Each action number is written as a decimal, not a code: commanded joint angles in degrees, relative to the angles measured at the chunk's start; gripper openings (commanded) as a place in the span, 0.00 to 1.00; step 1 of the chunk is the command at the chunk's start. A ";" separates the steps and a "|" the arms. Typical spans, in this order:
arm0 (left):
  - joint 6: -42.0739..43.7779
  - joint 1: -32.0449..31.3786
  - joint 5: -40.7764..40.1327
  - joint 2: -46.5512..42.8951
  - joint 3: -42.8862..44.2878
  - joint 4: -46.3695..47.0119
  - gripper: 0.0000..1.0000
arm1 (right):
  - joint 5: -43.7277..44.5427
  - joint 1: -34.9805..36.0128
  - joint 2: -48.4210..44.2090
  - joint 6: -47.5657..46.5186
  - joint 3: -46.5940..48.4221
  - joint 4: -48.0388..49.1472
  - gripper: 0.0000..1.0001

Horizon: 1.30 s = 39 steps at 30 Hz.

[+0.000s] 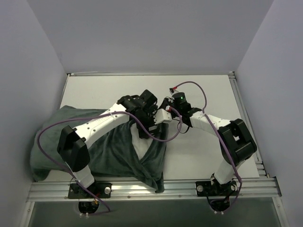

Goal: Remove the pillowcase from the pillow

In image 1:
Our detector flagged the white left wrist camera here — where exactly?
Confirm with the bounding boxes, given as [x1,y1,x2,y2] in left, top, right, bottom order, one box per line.
[154,109,172,125]

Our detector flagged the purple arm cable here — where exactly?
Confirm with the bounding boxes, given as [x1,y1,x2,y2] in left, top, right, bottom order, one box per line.
[37,106,183,215]
[172,81,242,212]

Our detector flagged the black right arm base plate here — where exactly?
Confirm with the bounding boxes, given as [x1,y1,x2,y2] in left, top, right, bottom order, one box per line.
[195,180,238,197]

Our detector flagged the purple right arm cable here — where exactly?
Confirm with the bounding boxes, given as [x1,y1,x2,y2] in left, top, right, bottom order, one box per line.
[172,81,242,212]

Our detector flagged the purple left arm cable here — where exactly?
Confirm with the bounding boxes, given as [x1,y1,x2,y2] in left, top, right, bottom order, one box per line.
[37,106,183,215]

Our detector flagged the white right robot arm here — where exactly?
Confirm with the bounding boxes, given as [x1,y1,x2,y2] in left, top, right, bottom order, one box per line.
[154,87,257,195]

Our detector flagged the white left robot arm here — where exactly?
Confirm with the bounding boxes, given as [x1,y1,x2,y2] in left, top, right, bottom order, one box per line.
[57,89,160,198]

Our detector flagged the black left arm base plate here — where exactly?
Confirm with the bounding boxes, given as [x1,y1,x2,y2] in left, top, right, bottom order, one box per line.
[68,181,112,199]

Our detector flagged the aluminium table edge rail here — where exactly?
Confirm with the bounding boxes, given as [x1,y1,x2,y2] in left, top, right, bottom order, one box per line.
[228,71,270,178]

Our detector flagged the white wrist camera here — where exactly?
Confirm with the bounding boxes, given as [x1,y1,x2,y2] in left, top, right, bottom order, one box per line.
[169,87,179,96]
[154,109,172,125]

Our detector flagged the aluminium front mounting rail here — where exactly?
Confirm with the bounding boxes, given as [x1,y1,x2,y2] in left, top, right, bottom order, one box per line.
[27,177,282,202]

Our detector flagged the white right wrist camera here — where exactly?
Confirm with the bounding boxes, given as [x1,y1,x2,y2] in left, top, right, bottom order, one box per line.
[169,87,179,96]

